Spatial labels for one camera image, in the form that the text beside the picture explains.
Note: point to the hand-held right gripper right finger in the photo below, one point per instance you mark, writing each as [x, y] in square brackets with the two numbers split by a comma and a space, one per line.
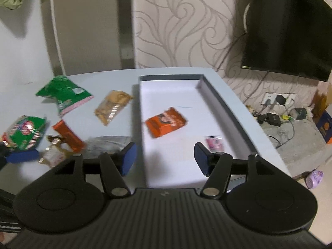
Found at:
[201, 159]

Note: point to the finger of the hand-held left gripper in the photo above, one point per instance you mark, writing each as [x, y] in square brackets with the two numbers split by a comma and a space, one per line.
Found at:
[22, 157]

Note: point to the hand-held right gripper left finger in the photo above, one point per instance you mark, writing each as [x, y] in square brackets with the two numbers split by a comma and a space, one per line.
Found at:
[129, 159]

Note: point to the green packet with red print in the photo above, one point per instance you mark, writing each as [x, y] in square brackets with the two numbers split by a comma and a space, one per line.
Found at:
[26, 132]

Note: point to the silver snack packet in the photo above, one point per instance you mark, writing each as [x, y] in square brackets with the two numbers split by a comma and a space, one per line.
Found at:
[103, 144]

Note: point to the gold and white snack packet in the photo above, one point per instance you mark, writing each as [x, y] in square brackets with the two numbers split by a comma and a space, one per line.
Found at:
[53, 157]

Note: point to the grey box with white inside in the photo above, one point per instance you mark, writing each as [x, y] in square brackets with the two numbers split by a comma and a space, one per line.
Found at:
[168, 160]

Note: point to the brown twisted candy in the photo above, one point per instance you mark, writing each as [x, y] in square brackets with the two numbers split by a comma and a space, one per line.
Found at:
[55, 140]

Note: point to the orange square snack packet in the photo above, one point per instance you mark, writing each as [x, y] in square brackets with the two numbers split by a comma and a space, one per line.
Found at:
[166, 122]

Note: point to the tan snack packet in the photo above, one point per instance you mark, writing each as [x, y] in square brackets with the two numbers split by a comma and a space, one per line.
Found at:
[112, 106]

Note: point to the small pink packet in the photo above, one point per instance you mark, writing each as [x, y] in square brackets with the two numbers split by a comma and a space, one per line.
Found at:
[214, 144]

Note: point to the orange snack bar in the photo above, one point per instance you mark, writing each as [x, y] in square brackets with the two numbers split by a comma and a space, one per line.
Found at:
[68, 136]

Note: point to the green packet with striped edge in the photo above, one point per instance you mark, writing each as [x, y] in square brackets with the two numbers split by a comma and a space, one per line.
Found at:
[62, 92]

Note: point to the black power brick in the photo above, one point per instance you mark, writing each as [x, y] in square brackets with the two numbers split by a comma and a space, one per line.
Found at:
[274, 119]

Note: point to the black plug adapter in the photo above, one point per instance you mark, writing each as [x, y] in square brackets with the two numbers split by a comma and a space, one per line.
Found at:
[280, 99]

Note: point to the grey small device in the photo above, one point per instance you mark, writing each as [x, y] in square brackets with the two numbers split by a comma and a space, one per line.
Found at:
[298, 113]

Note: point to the purple bottle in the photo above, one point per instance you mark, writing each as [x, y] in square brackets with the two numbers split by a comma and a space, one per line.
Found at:
[314, 179]

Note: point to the orange and blue box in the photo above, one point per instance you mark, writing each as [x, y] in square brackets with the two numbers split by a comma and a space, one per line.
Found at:
[325, 127]

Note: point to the black television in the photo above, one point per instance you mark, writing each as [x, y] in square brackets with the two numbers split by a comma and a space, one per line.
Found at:
[288, 26]

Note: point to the white wall outlet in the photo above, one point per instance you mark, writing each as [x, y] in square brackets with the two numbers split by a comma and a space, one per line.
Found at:
[290, 97]

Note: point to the door with metal frame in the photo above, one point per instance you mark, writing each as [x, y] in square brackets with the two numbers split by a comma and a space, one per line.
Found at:
[88, 23]

